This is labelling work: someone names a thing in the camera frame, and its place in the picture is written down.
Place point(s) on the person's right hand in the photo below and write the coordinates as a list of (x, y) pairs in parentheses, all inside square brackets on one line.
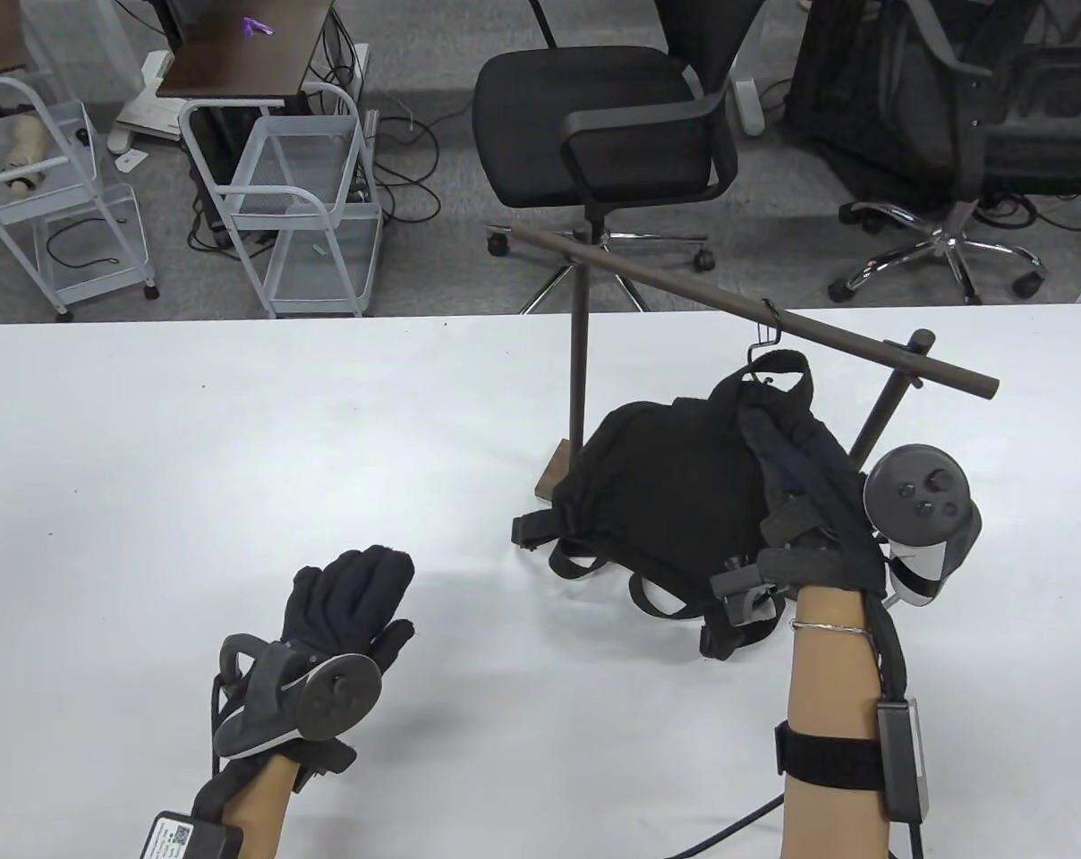
[(818, 501)]

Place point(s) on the person's left hand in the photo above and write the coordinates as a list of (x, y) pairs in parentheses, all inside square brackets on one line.
[(344, 591)]

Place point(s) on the black backpack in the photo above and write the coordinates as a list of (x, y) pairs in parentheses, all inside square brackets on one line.
[(666, 474)]

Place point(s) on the black metal s-hook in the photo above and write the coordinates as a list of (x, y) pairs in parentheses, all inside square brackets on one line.
[(776, 327)]

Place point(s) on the person's right forearm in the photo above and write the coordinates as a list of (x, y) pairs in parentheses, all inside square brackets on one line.
[(827, 680)]

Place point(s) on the person's left forearm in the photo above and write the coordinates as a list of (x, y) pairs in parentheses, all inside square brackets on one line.
[(259, 805)]

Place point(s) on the grey right hand controller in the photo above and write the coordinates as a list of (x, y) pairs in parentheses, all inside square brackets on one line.
[(916, 497)]

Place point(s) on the grey hand controller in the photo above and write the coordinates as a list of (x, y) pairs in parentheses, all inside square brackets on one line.
[(916, 497), (335, 702)]

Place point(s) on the grey left hand controller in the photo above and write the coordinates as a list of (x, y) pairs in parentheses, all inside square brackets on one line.
[(335, 702)]

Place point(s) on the dark wooden hanging rack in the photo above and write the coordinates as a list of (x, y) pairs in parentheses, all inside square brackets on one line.
[(684, 287)]

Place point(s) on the black mesh office chair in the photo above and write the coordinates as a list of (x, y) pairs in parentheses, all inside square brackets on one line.
[(863, 89)]

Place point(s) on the black cushioned office chair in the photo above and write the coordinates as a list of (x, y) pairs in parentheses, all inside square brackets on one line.
[(576, 116)]

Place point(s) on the black computer tower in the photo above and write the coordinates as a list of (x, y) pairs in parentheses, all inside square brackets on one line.
[(214, 152)]

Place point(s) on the white desk foot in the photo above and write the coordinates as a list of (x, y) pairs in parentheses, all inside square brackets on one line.
[(142, 112)]

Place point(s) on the dark brown side desk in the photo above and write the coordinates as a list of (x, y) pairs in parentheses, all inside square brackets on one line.
[(236, 63)]

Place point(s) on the beige object in cart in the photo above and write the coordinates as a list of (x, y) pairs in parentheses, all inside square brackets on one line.
[(29, 143)]

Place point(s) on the small purple object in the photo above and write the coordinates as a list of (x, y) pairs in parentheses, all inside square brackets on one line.
[(259, 27)]

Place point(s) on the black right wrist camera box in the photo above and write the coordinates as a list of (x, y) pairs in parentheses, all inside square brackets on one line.
[(903, 761)]

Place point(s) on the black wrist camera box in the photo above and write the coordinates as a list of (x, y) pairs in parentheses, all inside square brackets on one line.
[(903, 761), (187, 837)]

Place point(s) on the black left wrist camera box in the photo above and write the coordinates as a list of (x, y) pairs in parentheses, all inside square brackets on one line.
[(187, 837)]

